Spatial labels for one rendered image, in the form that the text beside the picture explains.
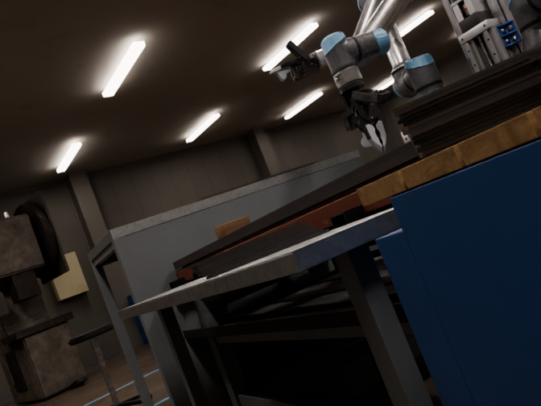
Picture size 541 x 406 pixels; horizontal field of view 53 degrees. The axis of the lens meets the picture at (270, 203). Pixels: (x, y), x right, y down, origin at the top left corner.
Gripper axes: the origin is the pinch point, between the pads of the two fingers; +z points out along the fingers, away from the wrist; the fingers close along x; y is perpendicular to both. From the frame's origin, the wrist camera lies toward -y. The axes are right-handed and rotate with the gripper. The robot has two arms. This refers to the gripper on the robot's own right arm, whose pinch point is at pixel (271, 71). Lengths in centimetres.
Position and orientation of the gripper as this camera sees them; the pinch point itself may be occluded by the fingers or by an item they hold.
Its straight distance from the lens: 239.6
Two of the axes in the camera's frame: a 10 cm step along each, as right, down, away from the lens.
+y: 3.6, 9.3, 0.5
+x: -1.7, 0.2, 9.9
